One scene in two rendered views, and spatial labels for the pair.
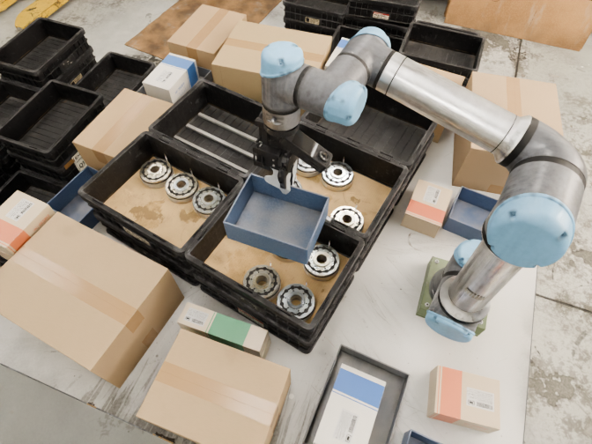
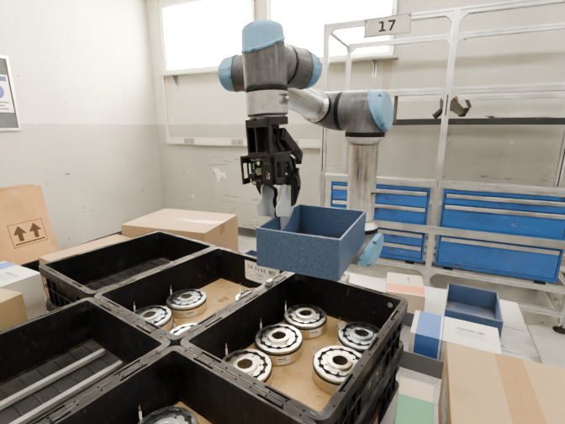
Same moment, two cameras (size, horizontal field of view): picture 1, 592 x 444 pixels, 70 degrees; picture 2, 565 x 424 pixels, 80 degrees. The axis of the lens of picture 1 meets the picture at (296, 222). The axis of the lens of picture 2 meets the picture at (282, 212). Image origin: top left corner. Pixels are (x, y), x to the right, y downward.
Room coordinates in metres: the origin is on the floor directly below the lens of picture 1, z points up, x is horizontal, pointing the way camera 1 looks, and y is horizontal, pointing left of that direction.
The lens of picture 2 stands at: (0.55, 0.66, 1.30)
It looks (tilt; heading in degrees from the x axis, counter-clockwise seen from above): 14 degrees down; 274
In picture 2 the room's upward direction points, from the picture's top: straight up
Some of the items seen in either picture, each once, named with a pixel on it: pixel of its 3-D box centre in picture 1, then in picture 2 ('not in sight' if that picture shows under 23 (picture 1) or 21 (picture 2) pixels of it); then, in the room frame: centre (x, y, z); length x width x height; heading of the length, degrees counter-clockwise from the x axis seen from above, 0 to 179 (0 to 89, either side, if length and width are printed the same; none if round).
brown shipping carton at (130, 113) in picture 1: (132, 138); not in sight; (1.09, 0.60, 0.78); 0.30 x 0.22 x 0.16; 157
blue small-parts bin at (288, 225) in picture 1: (277, 218); (315, 235); (0.54, 0.04, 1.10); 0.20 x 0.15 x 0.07; 69
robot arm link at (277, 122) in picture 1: (280, 113); (268, 106); (0.62, 0.03, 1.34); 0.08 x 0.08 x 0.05
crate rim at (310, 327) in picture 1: (275, 249); (305, 323); (0.55, 0.05, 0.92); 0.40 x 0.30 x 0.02; 59
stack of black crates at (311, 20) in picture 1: (319, 21); not in sight; (2.60, -0.14, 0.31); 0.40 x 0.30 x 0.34; 69
